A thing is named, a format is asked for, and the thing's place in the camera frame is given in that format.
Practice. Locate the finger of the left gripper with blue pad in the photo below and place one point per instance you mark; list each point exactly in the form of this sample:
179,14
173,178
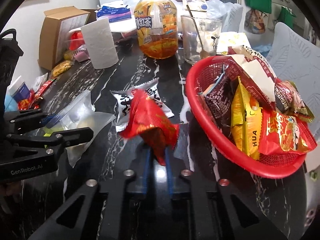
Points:
66,138
20,122

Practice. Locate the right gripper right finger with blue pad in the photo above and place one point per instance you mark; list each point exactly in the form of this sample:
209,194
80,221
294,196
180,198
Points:
216,209

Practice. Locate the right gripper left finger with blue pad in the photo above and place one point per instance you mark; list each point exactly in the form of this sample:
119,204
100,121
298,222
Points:
96,210

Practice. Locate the clear zip plastic bag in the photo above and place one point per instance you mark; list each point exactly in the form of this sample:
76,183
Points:
80,113

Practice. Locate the red gold snack packet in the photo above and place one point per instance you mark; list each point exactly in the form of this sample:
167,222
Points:
147,120

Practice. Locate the yellow black snack packet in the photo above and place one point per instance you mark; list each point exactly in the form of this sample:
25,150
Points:
246,120

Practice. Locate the red cartoon snack packet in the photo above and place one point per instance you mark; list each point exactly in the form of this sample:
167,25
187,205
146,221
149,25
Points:
284,134

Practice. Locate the nutritious cereal snack bag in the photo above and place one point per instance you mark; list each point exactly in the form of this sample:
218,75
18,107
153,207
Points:
289,101

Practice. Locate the white red plum soup bag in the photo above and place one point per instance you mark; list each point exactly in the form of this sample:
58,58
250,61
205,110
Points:
255,73

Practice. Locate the small red candy wrappers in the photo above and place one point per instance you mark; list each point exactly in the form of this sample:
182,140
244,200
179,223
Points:
33,102

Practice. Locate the small blue white box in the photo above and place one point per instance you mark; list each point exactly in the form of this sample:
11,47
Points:
18,90

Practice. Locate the yellow wrapped snack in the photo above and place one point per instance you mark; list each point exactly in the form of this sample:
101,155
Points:
61,68

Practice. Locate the red plastic mesh basket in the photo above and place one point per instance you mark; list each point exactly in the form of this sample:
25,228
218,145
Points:
192,86

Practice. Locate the white peanut snack packet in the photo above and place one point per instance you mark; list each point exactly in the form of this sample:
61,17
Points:
124,98

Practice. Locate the pink wrapped item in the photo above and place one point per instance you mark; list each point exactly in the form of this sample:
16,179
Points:
81,55

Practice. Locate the red lidded plastic container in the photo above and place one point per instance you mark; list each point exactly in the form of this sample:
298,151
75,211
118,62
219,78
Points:
75,39

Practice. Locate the brown cardboard box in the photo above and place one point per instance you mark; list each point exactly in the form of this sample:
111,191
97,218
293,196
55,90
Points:
55,33

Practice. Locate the white paper towel roll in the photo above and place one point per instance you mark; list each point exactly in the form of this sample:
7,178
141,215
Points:
100,44

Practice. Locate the dark brown snack packet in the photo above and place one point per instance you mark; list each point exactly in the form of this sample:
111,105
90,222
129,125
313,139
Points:
217,99

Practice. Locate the blue tissue pack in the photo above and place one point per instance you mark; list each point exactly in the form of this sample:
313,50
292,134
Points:
113,13

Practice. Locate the metal spoon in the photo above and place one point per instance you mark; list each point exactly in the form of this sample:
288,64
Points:
203,54

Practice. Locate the iced tea plastic bottle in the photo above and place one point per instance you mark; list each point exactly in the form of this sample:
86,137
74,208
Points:
156,24

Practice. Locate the clear drinking glass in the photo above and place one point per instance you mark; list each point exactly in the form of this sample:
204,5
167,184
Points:
209,29

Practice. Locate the light grey embossed chair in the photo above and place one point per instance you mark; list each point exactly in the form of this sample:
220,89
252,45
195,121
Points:
296,59

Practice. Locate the green tote bag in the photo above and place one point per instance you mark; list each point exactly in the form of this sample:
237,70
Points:
260,5

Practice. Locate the white kettle with handle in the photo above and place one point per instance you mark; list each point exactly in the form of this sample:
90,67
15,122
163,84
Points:
195,5

